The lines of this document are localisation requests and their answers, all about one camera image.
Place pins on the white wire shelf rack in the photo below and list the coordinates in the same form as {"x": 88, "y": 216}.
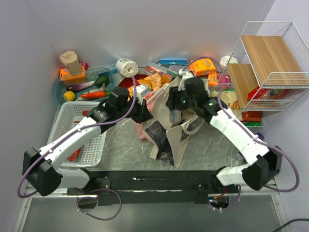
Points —
{"x": 270, "y": 54}

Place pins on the red snack packet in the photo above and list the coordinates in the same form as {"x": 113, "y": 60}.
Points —
{"x": 251, "y": 116}

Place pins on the red toothpaste box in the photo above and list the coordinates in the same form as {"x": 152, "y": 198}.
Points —
{"x": 153, "y": 70}

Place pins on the croissant bread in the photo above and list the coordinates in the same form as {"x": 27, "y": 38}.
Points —
{"x": 154, "y": 82}

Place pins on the purple box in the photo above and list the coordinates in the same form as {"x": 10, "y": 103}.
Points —
{"x": 260, "y": 136}

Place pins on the cassava chips bag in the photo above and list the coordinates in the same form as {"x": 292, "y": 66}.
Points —
{"x": 230, "y": 99}

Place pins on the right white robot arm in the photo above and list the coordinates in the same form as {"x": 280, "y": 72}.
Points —
{"x": 262, "y": 163}

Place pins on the orange snack box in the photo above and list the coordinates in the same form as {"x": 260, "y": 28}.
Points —
{"x": 202, "y": 67}

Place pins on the brown toilet paper roll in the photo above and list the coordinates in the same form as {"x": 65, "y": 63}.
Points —
{"x": 71, "y": 61}

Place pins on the yellow lemon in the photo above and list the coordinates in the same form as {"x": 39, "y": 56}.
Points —
{"x": 69, "y": 96}

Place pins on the orange box under roll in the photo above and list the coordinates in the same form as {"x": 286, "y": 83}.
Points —
{"x": 69, "y": 79}

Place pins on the blue flat box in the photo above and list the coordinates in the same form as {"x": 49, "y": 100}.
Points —
{"x": 173, "y": 61}

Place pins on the toy carrot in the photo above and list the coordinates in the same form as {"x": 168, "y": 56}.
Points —
{"x": 94, "y": 95}

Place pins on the green snack packet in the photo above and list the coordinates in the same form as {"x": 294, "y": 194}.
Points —
{"x": 252, "y": 124}

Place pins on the white paper cup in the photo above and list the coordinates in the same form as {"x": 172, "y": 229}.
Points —
{"x": 224, "y": 62}

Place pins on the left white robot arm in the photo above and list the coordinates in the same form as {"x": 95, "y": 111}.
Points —
{"x": 41, "y": 168}

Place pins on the teal plastic tray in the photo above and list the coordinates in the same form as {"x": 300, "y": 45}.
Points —
{"x": 59, "y": 87}

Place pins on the white perforated plastic basket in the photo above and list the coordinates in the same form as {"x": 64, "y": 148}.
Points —
{"x": 69, "y": 114}

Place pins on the red candy bag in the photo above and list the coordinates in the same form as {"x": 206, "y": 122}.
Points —
{"x": 266, "y": 94}

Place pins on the beige canvas tote bag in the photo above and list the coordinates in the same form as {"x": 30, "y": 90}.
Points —
{"x": 170, "y": 140}

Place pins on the white toilet paper roll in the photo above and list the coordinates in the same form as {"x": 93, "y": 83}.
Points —
{"x": 127, "y": 67}

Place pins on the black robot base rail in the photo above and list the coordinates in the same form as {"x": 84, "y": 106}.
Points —
{"x": 111, "y": 187}

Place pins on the red toy lobster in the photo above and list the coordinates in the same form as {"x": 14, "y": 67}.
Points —
{"x": 74, "y": 155}

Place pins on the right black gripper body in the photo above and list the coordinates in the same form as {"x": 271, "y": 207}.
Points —
{"x": 174, "y": 101}

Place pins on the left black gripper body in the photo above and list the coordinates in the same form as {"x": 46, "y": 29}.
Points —
{"x": 143, "y": 111}

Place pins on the red round plate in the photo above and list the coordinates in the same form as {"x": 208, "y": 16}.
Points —
{"x": 124, "y": 83}

